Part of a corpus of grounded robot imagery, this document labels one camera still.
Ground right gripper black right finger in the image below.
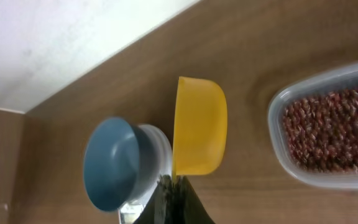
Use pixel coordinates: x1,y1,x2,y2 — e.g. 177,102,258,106
175,177,214,224

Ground clear plastic container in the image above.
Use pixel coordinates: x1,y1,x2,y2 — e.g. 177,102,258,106
267,63,358,190

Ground teal plastic bowl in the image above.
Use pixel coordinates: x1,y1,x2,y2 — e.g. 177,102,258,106
83,117,140,212

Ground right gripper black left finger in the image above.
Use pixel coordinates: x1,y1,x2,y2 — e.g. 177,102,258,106
134,175,173,224

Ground red beans in container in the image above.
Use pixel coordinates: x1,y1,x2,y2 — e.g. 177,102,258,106
282,88,358,172

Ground yellow measuring scoop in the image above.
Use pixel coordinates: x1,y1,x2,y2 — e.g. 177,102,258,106
172,77,227,177

